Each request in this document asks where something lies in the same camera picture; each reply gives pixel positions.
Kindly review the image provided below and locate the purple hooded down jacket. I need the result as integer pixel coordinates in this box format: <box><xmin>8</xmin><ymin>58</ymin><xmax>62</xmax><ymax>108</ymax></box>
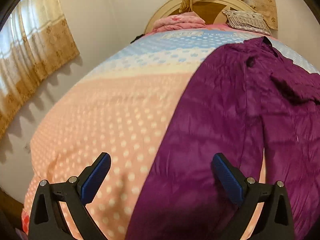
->
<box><xmin>126</xmin><ymin>37</ymin><xmax>319</xmax><ymax>239</ymax></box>

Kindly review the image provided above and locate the red plaid bed sheet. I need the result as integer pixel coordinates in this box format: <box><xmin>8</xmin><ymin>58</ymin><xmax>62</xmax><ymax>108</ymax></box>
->
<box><xmin>21</xmin><ymin>208</ymin><xmax>30</xmax><ymax>235</ymax></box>

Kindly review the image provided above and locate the polka dot bed quilt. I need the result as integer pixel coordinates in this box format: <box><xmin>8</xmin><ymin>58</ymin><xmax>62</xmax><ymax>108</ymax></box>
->
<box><xmin>24</xmin><ymin>29</ymin><xmax>319</xmax><ymax>239</ymax></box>

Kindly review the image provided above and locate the beige left window curtain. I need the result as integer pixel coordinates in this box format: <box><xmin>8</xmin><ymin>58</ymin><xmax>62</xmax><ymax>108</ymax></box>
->
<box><xmin>1</xmin><ymin>0</ymin><xmax>80</xmax><ymax>135</ymax></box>

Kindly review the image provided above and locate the grey patterned pillow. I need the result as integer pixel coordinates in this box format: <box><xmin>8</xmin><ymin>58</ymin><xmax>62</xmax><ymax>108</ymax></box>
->
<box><xmin>222</xmin><ymin>10</ymin><xmax>271</xmax><ymax>36</ymax></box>

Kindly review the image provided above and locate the cream wooden headboard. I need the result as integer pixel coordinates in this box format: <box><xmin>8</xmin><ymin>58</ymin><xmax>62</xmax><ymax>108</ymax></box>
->
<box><xmin>144</xmin><ymin>0</ymin><xmax>254</xmax><ymax>34</ymax></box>

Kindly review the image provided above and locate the folded pink blanket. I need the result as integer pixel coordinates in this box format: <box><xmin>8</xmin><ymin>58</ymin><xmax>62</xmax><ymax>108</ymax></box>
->
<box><xmin>152</xmin><ymin>11</ymin><xmax>206</xmax><ymax>33</ymax></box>

